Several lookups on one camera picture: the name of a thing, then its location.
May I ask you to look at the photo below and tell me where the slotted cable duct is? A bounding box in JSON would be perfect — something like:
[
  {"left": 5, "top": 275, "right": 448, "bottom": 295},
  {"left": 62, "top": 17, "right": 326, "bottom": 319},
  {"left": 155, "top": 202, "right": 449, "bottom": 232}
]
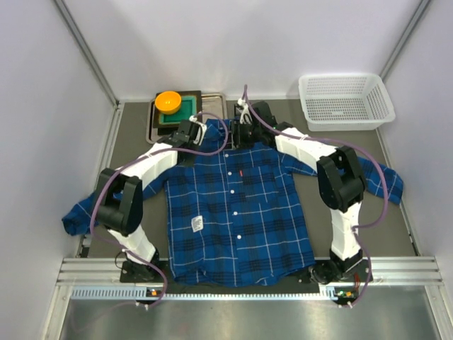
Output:
[{"left": 71, "top": 282, "right": 357, "bottom": 301}]

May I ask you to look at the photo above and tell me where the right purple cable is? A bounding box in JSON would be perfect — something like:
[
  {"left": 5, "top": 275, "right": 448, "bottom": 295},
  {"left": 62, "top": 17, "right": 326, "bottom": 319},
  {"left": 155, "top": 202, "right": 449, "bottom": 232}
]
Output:
[{"left": 240, "top": 84, "right": 389, "bottom": 308}]

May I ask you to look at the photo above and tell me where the black square tray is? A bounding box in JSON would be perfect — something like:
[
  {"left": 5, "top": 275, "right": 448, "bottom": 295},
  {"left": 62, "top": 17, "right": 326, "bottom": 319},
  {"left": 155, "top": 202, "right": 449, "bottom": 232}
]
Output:
[{"left": 154, "top": 91, "right": 202, "bottom": 129}]

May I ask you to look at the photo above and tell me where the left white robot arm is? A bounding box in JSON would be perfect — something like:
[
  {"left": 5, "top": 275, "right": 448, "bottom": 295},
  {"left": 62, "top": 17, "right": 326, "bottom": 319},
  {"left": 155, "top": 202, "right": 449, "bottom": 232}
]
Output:
[{"left": 91, "top": 118, "right": 207, "bottom": 283}]

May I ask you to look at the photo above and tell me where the orange bowl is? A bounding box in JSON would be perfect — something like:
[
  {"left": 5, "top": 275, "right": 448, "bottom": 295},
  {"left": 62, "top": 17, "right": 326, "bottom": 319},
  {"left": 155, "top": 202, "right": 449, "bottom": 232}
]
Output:
[{"left": 154, "top": 91, "right": 182, "bottom": 115}]

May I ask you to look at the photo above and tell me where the green foam tray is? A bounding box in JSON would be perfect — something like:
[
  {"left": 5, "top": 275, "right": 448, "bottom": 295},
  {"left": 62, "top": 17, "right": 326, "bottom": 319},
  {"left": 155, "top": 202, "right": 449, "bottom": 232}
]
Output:
[{"left": 154, "top": 91, "right": 202, "bottom": 128}]

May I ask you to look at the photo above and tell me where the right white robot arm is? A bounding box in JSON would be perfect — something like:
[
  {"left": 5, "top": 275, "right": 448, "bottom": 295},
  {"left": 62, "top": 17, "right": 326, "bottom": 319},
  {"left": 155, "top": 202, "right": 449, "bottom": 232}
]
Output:
[{"left": 231, "top": 99, "right": 366, "bottom": 284}]

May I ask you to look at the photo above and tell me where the purple cable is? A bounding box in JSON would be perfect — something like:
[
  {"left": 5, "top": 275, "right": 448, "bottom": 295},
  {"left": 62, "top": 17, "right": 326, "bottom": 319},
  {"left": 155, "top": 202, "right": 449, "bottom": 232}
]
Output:
[
  {"left": 88, "top": 111, "right": 229, "bottom": 312},
  {"left": 240, "top": 84, "right": 389, "bottom": 308}
]

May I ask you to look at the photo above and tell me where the white plastic basket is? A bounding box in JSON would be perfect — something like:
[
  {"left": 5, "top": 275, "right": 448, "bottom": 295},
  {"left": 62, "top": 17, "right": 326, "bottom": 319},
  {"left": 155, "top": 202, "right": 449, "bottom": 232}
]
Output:
[{"left": 299, "top": 73, "right": 396, "bottom": 132}]

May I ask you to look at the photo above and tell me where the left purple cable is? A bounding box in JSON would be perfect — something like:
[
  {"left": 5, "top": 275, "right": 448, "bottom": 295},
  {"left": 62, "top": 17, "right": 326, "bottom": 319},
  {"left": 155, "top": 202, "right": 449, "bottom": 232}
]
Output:
[{"left": 88, "top": 111, "right": 229, "bottom": 312}]

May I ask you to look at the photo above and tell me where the blue plaid shirt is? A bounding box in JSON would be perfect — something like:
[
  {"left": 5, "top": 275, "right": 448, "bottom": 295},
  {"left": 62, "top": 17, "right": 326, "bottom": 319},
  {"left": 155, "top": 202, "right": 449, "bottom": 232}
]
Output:
[{"left": 62, "top": 119, "right": 403, "bottom": 287}]

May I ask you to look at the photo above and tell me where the silver metal tray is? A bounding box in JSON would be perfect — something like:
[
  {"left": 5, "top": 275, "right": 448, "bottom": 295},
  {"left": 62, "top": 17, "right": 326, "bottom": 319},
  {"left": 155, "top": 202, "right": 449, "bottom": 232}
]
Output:
[{"left": 145, "top": 93, "right": 227, "bottom": 144}]

